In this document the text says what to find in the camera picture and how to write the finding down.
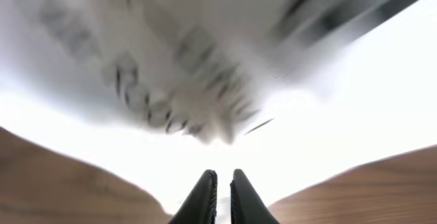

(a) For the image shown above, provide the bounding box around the white t-shirt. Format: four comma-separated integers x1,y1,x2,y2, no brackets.
0,0,437,224

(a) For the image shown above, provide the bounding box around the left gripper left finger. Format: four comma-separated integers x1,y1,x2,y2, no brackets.
169,169,218,224

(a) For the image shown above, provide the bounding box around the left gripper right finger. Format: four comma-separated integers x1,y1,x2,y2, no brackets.
230,169,279,224

